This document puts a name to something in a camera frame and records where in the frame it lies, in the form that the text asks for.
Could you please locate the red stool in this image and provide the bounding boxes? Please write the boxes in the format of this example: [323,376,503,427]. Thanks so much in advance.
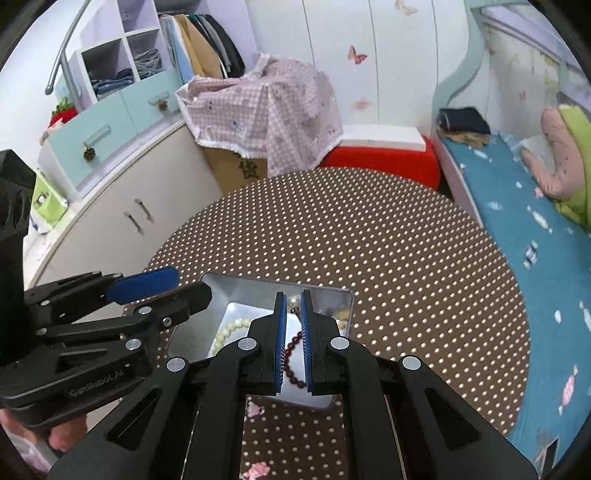
[318,136,441,190]

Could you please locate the white foam board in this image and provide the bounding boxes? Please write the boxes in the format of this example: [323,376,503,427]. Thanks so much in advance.
[342,124,428,151]

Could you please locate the folded grey clothes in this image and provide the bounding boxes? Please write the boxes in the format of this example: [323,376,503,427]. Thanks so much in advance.
[134,48,163,80]

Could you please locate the white bead bracelet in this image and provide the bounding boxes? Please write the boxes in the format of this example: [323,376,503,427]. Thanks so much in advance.
[212,318,252,357]

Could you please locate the light blue hanging shirt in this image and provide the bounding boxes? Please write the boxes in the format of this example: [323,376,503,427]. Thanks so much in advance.
[161,17,194,85]

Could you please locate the white cubby shelf unit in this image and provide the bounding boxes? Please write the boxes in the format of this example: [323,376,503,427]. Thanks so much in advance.
[69,0,177,106]

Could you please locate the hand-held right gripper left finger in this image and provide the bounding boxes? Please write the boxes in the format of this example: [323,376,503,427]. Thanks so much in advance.
[46,291,289,480]

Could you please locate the cardboard box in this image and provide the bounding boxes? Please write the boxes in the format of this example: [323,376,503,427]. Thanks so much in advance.
[203,145,269,192]

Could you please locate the dark hanging clothes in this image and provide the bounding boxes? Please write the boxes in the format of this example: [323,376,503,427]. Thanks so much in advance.
[196,13,246,79]

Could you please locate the gold jewelry piece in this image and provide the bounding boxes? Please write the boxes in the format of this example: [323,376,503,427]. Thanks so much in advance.
[323,305,350,330]

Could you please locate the dark red bead bracelet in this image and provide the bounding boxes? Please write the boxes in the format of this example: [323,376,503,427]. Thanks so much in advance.
[283,335,309,391]

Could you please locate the white curved cabinet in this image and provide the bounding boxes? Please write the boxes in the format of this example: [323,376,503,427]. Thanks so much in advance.
[23,119,228,288]

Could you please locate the brown polka dot tablecloth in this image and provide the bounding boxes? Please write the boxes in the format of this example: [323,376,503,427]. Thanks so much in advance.
[143,167,532,480]

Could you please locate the folded blue jeans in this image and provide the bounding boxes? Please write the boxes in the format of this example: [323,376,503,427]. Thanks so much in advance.
[90,68,136,97]

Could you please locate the green box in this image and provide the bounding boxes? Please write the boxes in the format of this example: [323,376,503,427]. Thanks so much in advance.
[31,173,70,228]

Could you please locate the silver metal tin box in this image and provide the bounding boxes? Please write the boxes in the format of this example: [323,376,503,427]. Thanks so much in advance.
[164,271,356,411]

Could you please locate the pink checkered cloth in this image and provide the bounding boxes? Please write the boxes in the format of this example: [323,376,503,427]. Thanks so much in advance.
[175,53,345,178]

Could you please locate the blue bed sheet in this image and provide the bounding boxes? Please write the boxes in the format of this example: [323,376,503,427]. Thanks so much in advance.
[438,133,591,472]

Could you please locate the green blanket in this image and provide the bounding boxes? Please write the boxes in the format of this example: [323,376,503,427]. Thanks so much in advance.
[555,104,591,223]

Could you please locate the silver curved pole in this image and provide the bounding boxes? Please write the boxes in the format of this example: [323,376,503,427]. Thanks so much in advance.
[45,0,93,96]

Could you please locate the teal drawer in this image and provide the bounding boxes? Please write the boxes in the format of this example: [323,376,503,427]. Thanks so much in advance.
[47,107,140,186]
[119,68,186,136]

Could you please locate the dark folded clothing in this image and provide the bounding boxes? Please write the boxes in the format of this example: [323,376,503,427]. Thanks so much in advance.
[438,107,491,136]

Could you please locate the red and green ornament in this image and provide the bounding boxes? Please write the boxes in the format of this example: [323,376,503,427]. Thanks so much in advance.
[48,98,80,128]

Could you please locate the white wardrobe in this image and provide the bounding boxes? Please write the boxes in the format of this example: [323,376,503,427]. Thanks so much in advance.
[245,0,472,131]

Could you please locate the tan hanging coat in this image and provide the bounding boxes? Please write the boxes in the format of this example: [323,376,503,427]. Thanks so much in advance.
[174,15,223,80]

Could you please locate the light teal bed frame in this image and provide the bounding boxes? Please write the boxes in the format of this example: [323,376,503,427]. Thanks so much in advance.
[431,7,591,222]

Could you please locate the person's left hand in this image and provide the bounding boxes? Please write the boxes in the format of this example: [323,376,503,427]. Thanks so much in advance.
[0,408,88,467]

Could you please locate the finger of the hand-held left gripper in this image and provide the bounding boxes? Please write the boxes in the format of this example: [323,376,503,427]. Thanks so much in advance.
[39,281,213,352]
[25,268,181,324]

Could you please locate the pink plush toy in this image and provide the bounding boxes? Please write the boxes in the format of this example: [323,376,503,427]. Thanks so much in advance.
[522,106,588,200]

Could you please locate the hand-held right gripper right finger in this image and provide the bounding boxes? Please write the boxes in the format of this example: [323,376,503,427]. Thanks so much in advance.
[300,290,541,480]

